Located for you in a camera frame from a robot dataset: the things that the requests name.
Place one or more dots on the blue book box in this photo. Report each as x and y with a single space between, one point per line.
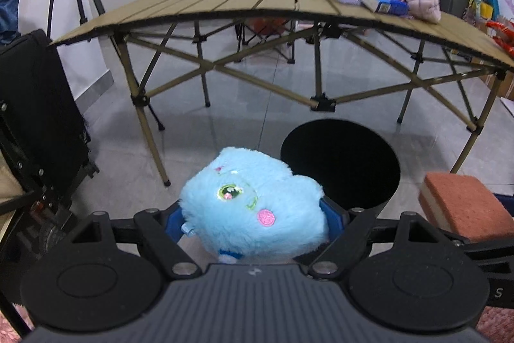
381 1

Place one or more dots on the pink patterned blanket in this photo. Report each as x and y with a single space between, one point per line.
498 325

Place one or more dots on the tan folding table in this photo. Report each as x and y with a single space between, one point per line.
180 5

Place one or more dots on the pink satin scrunchie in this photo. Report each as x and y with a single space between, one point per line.
423 5

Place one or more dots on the orange sponge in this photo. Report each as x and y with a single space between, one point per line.
466 202

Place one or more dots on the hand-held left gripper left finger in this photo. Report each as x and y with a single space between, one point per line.
172 221

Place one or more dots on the red snack bag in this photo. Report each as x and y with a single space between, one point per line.
504 43

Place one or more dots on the beige cloth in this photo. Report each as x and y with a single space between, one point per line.
9 190

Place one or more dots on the black folding cart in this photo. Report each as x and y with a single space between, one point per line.
40 202

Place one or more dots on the yellow gift bag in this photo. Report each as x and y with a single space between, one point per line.
480 10

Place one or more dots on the blue plush toy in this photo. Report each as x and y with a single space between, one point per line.
249 206

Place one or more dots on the black round bin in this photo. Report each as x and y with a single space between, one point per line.
341 162

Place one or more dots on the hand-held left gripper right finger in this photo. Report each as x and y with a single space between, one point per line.
334 215

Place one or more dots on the black suitcase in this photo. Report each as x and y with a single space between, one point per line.
36 94

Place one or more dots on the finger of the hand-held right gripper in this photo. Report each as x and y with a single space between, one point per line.
505 200
490 249

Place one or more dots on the cardboard box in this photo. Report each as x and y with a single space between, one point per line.
506 86

